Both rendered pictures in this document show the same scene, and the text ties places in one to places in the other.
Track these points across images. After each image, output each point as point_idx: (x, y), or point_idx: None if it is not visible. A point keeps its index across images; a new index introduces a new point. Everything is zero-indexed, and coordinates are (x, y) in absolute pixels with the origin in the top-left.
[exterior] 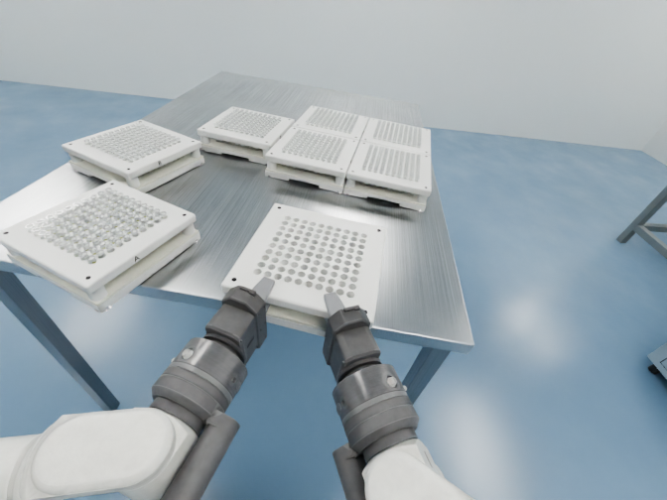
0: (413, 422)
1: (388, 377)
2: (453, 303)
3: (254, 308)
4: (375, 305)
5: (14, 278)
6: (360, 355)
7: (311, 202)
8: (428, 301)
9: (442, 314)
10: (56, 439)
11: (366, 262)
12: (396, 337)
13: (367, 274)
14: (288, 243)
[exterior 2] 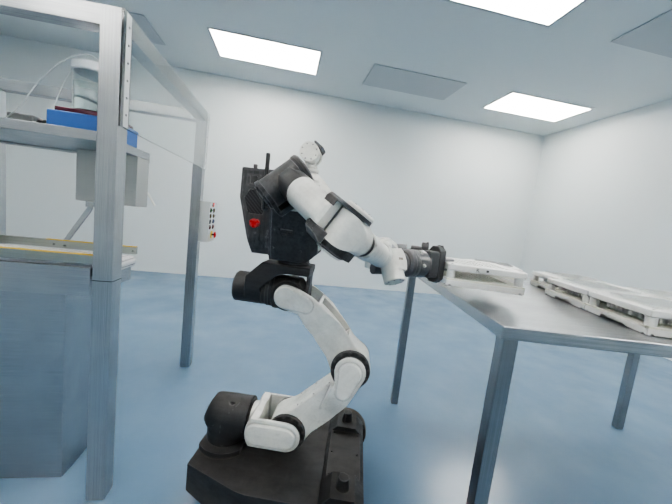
0: (410, 254)
1: (422, 252)
2: (534, 326)
3: (423, 245)
4: (460, 265)
5: (413, 287)
6: (425, 250)
7: (547, 301)
8: (519, 319)
9: (514, 321)
10: None
11: (486, 267)
12: (475, 315)
13: (477, 266)
14: (470, 261)
